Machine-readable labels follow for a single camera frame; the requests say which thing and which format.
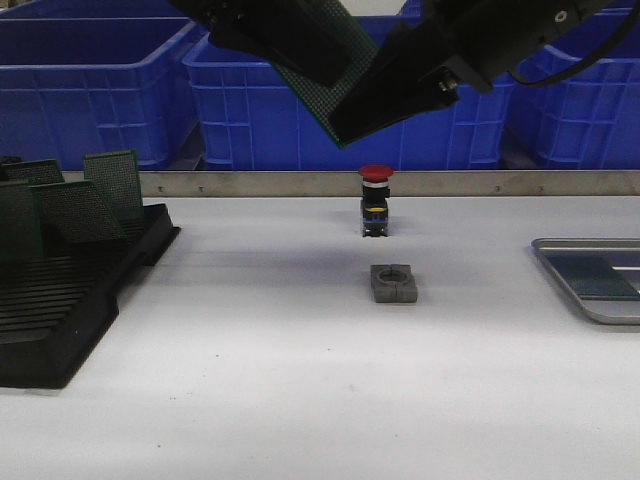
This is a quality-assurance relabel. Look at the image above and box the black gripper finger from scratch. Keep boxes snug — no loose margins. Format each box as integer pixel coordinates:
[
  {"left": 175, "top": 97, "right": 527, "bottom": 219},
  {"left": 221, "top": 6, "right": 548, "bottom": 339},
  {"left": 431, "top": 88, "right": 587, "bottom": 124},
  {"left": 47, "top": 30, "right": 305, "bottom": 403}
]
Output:
[
  {"left": 207, "top": 0, "right": 357, "bottom": 89},
  {"left": 329, "top": 20, "right": 459, "bottom": 145}
]

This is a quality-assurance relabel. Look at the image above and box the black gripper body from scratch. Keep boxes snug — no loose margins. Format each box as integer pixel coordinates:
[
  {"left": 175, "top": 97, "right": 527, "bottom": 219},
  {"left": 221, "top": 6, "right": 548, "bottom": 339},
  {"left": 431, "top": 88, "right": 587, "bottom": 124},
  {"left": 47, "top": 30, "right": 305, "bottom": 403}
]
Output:
[
  {"left": 167, "top": 0, "right": 301, "bottom": 36},
  {"left": 422, "top": 1, "right": 635, "bottom": 93}
]

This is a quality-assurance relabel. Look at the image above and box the far left rear circuit board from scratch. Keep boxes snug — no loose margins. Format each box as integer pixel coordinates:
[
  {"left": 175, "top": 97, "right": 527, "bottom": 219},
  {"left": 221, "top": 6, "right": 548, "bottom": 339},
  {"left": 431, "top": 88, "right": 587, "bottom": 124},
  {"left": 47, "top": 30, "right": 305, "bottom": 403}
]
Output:
[{"left": 2, "top": 159, "right": 65, "bottom": 185}]

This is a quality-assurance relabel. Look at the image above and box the leaning green circuit board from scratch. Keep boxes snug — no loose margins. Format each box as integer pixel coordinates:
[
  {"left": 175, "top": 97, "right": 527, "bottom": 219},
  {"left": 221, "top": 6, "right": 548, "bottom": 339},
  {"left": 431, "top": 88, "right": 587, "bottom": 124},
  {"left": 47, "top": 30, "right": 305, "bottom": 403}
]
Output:
[{"left": 30, "top": 180, "right": 126, "bottom": 244}]

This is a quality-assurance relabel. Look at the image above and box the left edge green circuit board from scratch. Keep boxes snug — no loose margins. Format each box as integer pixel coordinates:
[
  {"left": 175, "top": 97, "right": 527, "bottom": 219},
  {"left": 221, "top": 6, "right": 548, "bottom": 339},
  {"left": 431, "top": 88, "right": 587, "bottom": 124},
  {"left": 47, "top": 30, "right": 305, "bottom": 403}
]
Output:
[{"left": 1, "top": 180, "right": 44, "bottom": 264}]

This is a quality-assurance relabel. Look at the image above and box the silver metal tray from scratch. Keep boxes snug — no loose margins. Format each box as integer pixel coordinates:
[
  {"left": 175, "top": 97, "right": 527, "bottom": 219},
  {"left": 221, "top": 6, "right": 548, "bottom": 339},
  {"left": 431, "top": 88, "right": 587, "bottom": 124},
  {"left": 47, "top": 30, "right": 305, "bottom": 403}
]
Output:
[{"left": 531, "top": 238, "right": 639, "bottom": 327}]

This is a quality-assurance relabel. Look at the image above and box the black slotted board rack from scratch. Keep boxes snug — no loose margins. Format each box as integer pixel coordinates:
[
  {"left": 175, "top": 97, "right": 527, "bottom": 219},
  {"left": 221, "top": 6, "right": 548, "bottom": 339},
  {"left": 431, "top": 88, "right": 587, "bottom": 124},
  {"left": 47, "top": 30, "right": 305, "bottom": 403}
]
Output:
[{"left": 1, "top": 204, "right": 179, "bottom": 389}]

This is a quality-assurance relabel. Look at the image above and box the far right blue crate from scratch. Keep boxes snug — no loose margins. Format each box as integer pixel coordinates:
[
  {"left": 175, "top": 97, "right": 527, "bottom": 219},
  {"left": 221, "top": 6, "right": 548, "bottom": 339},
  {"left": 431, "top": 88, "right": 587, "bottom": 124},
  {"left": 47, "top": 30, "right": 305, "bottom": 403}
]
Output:
[{"left": 397, "top": 0, "right": 640, "bottom": 20}]

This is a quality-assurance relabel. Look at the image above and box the centre blue plastic crate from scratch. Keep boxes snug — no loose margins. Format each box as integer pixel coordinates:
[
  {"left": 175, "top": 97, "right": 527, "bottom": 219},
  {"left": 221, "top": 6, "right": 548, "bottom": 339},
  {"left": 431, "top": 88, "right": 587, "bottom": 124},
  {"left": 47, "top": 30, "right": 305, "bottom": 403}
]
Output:
[{"left": 183, "top": 39, "right": 514, "bottom": 171}]

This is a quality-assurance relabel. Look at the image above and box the blue plastic crate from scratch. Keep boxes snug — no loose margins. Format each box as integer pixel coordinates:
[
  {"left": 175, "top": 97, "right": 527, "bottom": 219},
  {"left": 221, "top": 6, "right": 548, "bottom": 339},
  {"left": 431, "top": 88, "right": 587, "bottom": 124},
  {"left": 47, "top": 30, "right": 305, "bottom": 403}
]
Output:
[
  {"left": 492, "top": 12, "right": 640, "bottom": 171},
  {"left": 1, "top": 17, "right": 203, "bottom": 170},
  {"left": 183, "top": 39, "right": 514, "bottom": 171}
]

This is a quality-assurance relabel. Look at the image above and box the red emergency stop button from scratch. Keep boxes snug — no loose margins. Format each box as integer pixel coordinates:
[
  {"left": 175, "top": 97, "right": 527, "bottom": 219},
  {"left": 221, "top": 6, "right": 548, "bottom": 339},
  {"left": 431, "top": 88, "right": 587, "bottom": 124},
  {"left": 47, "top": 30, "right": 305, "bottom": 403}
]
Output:
[{"left": 358, "top": 164, "right": 394, "bottom": 237}]

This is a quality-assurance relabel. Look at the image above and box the right blue plastic crate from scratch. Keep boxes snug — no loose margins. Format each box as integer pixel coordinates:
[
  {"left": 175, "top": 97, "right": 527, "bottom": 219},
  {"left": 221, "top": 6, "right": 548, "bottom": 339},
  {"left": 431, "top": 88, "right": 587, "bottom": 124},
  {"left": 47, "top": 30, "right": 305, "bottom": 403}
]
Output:
[{"left": 492, "top": 12, "right": 640, "bottom": 171}]

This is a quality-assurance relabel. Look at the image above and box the left blue plastic crate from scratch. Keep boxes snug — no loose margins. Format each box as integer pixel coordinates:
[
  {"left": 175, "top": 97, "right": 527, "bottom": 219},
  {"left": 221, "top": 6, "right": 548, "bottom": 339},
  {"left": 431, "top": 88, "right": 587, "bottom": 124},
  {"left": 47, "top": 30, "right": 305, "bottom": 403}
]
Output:
[{"left": 1, "top": 17, "right": 203, "bottom": 170}]

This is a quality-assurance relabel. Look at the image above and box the far left blue crate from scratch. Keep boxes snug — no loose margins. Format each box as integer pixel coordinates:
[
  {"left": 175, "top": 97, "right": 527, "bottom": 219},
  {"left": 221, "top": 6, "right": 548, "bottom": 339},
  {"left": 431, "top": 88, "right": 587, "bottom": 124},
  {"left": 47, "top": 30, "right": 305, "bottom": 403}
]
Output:
[{"left": 1, "top": 0, "right": 189, "bottom": 20}]

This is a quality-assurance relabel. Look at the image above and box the grey metal clamp block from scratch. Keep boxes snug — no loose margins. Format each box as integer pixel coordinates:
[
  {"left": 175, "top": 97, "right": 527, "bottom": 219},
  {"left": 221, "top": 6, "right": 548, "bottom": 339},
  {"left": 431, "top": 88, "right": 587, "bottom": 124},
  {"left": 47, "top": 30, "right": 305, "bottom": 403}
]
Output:
[{"left": 370, "top": 264, "right": 418, "bottom": 303}]

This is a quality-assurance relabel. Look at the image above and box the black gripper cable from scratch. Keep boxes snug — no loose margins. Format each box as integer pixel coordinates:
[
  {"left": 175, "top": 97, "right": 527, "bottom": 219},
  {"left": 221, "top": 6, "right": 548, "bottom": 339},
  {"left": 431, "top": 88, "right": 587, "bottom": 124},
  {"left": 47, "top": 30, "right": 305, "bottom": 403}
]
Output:
[{"left": 507, "top": 7, "right": 640, "bottom": 86}]

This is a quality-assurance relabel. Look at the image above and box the metal table edge rail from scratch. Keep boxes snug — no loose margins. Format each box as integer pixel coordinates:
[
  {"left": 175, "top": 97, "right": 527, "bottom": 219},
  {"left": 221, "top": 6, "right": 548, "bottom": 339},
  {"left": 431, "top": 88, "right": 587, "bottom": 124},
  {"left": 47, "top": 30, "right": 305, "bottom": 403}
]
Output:
[{"left": 140, "top": 170, "right": 639, "bottom": 198}]

